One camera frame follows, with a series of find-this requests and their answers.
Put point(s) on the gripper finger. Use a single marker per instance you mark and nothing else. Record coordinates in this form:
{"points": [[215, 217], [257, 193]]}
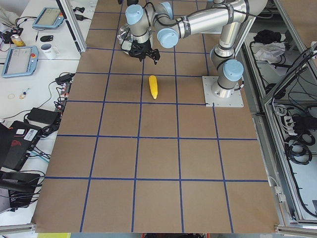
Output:
{"points": [[141, 59], [156, 59]]}

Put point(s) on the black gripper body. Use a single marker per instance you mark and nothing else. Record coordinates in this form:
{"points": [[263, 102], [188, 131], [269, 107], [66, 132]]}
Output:
{"points": [[146, 47]]}

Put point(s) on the yellow corn cob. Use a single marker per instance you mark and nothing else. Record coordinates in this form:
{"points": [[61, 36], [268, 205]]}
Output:
{"points": [[153, 84]]}

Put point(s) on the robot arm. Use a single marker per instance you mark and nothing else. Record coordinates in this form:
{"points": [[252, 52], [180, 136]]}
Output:
{"points": [[218, 13]]}

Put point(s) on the pale green electric pot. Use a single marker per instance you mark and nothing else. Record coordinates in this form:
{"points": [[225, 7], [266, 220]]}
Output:
{"points": [[125, 38]]}

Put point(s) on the small black charger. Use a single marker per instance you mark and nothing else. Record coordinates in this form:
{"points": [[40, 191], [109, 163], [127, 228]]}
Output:
{"points": [[64, 78]]}

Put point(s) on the white mug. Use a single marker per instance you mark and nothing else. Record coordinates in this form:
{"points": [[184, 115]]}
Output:
{"points": [[50, 51]]}

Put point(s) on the black round case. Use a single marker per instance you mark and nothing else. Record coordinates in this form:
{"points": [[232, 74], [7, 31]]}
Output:
{"points": [[46, 38]]}

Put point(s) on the upper blue teach pendant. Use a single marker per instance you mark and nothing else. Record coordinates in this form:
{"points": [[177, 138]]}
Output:
{"points": [[49, 18]]}

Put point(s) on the blue teach pendant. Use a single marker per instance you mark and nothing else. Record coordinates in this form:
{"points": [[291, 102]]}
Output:
{"points": [[20, 61], [49, 18]]}

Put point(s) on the black cloth bundle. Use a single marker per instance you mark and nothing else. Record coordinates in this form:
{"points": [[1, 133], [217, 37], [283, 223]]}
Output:
{"points": [[267, 37]]}

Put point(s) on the white crumpled cloth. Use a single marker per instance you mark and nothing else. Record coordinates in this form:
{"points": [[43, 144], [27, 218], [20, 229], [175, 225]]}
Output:
{"points": [[270, 52]]}

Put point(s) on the black power brick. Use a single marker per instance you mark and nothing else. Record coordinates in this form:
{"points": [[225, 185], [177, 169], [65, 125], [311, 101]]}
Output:
{"points": [[43, 116]]}

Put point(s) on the lower blue teach pendant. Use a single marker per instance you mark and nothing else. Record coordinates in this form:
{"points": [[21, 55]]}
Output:
{"points": [[20, 61]]}

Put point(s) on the black laptop with sticker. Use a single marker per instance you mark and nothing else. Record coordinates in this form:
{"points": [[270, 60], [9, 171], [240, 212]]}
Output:
{"points": [[16, 142]]}

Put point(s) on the black docking station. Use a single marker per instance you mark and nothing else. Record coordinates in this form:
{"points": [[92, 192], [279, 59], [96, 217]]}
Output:
{"points": [[19, 189]]}

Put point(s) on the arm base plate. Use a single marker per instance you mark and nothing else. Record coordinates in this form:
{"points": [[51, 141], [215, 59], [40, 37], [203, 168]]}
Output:
{"points": [[215, 96]]}

